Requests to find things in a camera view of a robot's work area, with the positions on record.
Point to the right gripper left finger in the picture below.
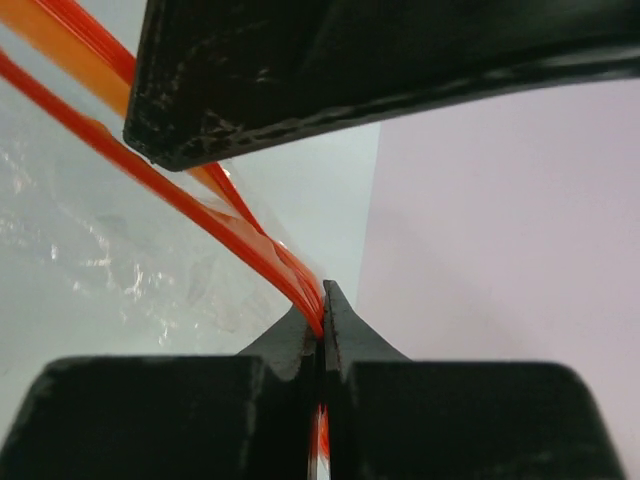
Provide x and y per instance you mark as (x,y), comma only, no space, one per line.
(244,416)

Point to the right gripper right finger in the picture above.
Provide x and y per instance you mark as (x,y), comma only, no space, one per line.
(390,417)

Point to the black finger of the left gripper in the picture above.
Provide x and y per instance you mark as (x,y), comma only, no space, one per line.
(219,79)

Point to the clear zip bag orange zipper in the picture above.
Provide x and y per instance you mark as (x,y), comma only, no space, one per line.
(102,254)

